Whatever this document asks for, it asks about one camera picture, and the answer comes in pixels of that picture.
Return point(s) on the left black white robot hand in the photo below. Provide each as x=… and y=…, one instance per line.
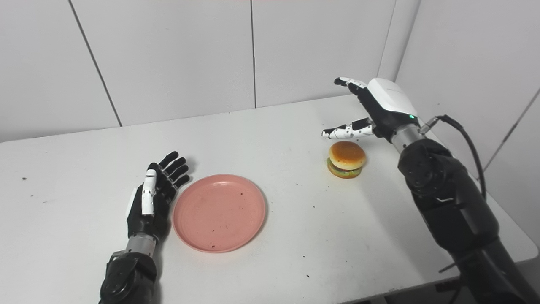
x=152, y=198

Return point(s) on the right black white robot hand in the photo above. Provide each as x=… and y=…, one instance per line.
x=375, y=112

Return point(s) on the toy hamburger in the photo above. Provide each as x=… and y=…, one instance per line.
x=346, y=159

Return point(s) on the pink round plate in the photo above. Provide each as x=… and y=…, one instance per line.
x=219, y=213

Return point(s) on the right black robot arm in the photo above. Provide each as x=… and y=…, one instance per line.
x=460, y=219

